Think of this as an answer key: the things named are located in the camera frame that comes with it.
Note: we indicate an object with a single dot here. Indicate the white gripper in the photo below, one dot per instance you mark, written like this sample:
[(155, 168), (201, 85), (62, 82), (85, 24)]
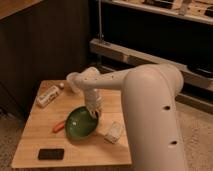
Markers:
[(93, 102)]

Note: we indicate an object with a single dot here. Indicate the green ceramic bowl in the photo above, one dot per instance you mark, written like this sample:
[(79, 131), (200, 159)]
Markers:
[(80, 124)]

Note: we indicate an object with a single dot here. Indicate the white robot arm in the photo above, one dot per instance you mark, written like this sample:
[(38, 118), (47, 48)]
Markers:
[(148, 103)]

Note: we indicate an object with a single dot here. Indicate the orange carrot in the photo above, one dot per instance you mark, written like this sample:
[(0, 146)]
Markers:
[(58, 127)]

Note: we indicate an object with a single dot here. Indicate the translucent plastic cup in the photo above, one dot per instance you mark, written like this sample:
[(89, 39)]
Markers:
[(70, 78)]

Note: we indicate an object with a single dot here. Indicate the white plastic bottle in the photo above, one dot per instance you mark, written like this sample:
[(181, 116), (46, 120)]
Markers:
[(49, 95)]

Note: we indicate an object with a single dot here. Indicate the metal shelf rack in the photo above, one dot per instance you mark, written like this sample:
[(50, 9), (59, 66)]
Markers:
[(134, 37)]

